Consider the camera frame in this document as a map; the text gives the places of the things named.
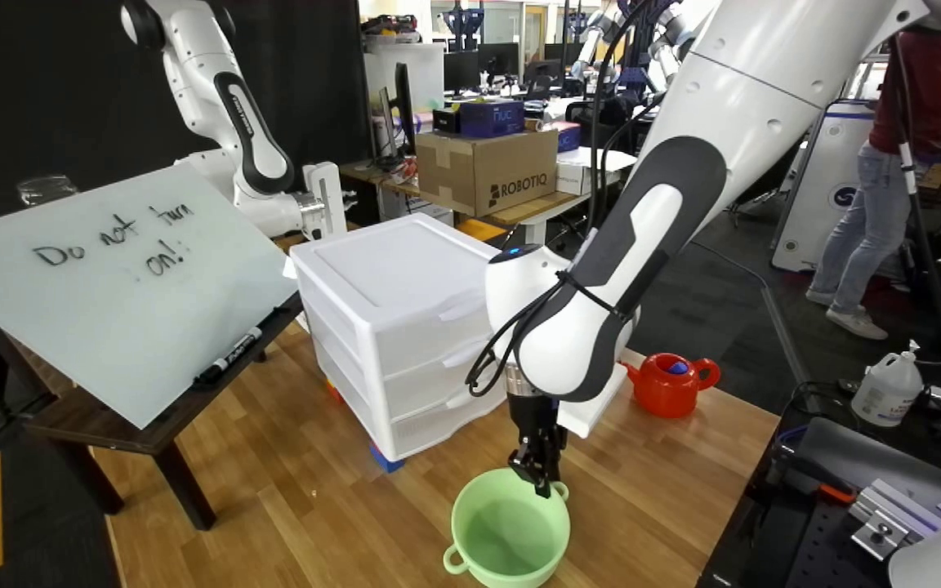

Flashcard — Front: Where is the white storage box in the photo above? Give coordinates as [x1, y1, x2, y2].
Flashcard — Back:
[554, 142, 641, 201]

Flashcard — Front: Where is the blue tape piece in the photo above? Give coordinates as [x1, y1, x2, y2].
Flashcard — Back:
[370, 445, 410, 478]

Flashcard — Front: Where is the dark blue box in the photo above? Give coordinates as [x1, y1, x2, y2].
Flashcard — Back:
[432, 99, 531, 141]

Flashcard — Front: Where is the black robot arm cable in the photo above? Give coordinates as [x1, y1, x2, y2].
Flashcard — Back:
[466, 271, 618, 402]

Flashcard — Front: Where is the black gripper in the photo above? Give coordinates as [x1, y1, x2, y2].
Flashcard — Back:
[505, 393, 568, 503]

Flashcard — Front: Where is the red toy teapot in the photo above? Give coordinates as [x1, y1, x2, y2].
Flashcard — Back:
[627, 349, 725, 422]

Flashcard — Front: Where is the large cardboard box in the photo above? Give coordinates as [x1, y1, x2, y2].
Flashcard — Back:
[416, 126, 562, 218]

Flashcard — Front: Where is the green plastic cup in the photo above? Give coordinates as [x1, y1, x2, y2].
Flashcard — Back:
[443, 467, 574, 588]

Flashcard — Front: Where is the whiteboard with handwritten note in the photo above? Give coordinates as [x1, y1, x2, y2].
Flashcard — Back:
[0, 166, 301, 434]

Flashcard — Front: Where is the white translucent plastic drawer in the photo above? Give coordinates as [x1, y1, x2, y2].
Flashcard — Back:
[383, 338, 501, 405]
[385, 379, 512, 461]
[375, 283, 496, 369]

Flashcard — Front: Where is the dark wooden stand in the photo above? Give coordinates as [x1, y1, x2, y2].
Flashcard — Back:
[0, 290, 312, 534]

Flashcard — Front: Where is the white plastic drawer cabinet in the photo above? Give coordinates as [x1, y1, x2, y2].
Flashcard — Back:
[289, 209, 531, 467]

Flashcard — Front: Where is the person in red sweater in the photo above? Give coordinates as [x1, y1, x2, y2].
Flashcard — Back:
[804, 27, 941, 343]

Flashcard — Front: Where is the aluminium extrusion profile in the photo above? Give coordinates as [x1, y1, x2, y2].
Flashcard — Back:
[847, 478, 941, 566]

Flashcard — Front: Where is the white plastic jug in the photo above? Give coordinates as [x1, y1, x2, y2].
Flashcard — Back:
[849, 336, 929, 432]

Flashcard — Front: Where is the black clamp with orange handle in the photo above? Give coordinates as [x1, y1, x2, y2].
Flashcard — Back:
[775, 453, 858, 509]

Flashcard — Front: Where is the white leaning panel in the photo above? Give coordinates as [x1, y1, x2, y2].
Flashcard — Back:
[770, 99, 875, 275]

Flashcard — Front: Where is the black perforated breadboard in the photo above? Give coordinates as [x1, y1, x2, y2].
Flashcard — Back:
[695, 409, 941, 588]

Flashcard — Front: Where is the black whiteboard marker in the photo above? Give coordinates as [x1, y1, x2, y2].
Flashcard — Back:
[189, 330, 268, 393]

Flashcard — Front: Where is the white wrist camera block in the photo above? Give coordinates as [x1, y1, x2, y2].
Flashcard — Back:
[557, 371, 635, 442]

